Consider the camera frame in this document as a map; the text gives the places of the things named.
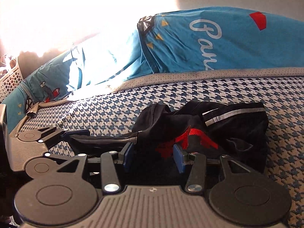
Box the black garment with white stripes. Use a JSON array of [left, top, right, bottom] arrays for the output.
[[68, 101, 268, 173]]

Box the houndstooth blue beige mattress cover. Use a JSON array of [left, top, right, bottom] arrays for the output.
[[22, 77, 303, 227]]

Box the white perforated laundry basket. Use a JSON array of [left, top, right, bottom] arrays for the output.
[[0, 55, 23, 102]]

